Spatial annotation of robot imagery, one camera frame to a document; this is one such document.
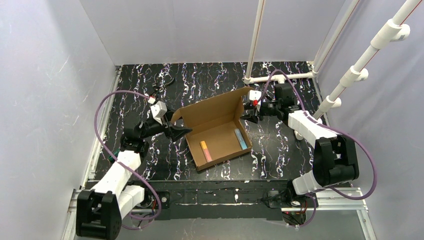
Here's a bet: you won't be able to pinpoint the light blue marker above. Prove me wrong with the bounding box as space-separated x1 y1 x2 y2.
234 128 248 150

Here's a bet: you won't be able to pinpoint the orange pink marker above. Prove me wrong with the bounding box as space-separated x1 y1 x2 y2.
200 140 213 163

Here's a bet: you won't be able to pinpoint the brown cardboard box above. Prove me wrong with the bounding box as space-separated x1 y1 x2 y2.
171 86 253 171

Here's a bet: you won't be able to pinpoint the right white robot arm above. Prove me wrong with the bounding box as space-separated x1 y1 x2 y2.
241 83 360 198

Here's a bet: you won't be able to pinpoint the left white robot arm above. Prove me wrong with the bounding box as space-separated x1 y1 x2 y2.
75 110 192 240

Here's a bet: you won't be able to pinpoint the black pliers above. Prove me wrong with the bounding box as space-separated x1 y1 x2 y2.
150 77 176 97

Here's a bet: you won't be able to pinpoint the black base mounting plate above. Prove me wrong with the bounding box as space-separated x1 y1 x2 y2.
120 178 324 222

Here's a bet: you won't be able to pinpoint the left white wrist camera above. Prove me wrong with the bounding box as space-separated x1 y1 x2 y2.
147 96 168 125

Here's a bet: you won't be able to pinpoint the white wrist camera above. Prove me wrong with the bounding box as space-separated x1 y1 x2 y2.
247 90 262 109
147 96 168 125

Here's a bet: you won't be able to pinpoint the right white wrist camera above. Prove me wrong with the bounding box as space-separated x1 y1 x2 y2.
247 90 262 109

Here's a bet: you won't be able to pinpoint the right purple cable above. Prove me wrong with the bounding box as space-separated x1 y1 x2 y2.
261 68 379 227

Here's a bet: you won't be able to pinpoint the purple cable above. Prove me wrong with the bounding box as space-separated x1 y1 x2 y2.
261 68 379 227
94 90 163 231

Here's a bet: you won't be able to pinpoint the green handle screwdriver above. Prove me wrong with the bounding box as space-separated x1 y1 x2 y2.
107 150 120 164

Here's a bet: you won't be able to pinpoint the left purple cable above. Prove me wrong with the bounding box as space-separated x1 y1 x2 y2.
94 90 163 231

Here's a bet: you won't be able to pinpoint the aluminium rail frame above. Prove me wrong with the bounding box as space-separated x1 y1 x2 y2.
62 63 378 240

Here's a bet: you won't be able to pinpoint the white PVC pipe frame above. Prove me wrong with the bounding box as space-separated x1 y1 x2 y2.
243 0 422 120

